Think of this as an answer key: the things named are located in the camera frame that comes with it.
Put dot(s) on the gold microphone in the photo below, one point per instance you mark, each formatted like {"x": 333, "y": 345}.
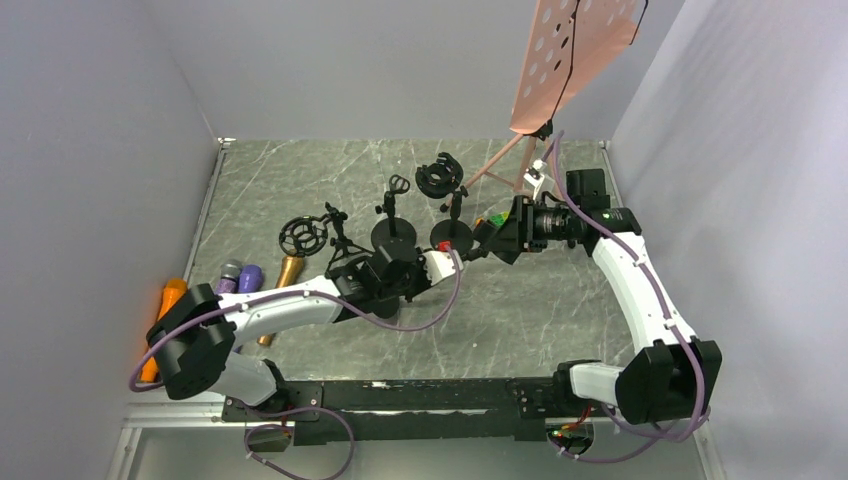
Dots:
{"x": 291, "y": 268}

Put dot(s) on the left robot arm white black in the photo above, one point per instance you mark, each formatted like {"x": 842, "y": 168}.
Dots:
{"x": 194, "y": 343}

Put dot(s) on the black round base mic stand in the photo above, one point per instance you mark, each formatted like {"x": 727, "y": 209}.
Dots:
{"x": 393, "y": 227}

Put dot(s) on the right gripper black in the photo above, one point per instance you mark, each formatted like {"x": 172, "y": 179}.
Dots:
{"x": 518, "y": 233}

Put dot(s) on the pink music stand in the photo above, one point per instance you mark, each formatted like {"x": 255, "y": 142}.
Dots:
{"x": 570, "y": 44}

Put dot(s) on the glitter purple silver microphone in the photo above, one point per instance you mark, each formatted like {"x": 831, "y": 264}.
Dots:
{"x": 229, "y": 275}

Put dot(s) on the black tripod mic stand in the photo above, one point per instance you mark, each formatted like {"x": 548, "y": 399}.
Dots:
{"x": 306, "y": 235}

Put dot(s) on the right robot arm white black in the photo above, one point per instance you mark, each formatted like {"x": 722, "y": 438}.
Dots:
{"x": 673, "y": 372}

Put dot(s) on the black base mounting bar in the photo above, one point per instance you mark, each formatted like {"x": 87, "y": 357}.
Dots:
{"x": 521, "y": 408}

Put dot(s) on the colourful toy block car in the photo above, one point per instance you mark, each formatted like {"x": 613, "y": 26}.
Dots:
{"x": 497, "y": 220}

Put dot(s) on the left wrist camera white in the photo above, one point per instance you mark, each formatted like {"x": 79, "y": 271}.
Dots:
{"x": 441, "y": 265}

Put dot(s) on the black shock mount desk stand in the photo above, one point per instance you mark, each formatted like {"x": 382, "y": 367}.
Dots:
{"x": 443, "y": 180}

